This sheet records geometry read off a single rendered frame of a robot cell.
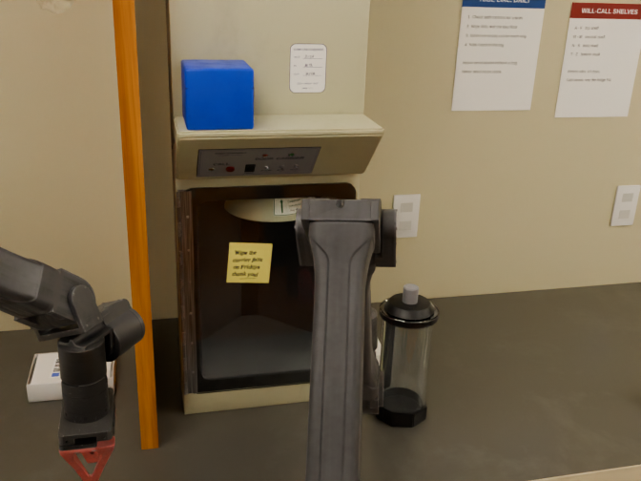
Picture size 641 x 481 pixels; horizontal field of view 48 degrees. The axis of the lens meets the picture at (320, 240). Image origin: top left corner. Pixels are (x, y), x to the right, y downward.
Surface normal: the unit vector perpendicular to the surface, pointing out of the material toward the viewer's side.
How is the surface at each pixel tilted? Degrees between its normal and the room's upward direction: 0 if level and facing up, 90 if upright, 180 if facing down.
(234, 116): 90
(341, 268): 50
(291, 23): 90
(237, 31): 90
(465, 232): 90
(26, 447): 0
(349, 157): 135
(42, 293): 70
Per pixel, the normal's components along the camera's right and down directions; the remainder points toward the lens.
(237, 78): 0.24, 0.37
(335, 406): -0.09, -0.32
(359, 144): 0.14, 0.91
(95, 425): 0.04, -0.93
